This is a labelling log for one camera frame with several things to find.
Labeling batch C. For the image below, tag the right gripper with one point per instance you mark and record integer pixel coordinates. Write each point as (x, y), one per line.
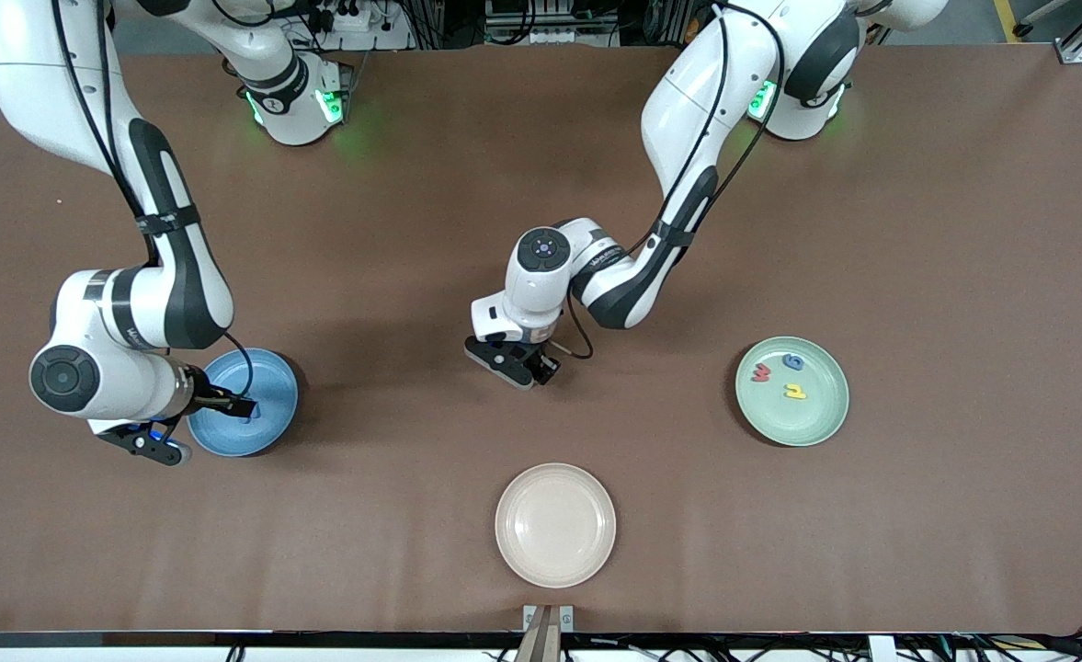
(212, 397)

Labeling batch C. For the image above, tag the black table edge rail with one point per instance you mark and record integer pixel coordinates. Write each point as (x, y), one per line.
(320, 638)

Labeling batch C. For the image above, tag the blue foam letter g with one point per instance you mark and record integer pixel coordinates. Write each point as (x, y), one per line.
(791, 362)

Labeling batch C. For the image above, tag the white power strip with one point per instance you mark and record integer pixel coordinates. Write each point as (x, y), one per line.
(366, 20)

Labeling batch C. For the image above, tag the background equipment rack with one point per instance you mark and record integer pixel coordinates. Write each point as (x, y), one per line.
(550, 23)

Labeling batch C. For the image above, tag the yellow lowercase foam letter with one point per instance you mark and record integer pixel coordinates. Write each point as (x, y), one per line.
(794, 393)

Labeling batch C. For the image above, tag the red foam letter w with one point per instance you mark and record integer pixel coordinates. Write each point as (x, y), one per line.
(761, 373)

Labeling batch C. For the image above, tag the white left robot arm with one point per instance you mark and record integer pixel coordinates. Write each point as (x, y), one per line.
(688, 110)

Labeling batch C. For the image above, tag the beige plate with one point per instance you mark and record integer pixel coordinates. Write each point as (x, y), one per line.
(554, 525)

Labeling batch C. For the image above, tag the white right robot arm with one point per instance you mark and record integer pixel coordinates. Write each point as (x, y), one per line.
(35, 74)

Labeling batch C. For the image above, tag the green plate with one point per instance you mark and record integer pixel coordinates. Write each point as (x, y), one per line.
(807, 423)

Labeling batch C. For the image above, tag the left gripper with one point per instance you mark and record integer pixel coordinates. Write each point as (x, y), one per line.
(541, 361)

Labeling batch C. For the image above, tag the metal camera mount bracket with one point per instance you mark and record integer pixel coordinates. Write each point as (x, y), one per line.
(548, 634)

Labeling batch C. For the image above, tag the blue plate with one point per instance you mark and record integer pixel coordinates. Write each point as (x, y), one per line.
(269, 432)

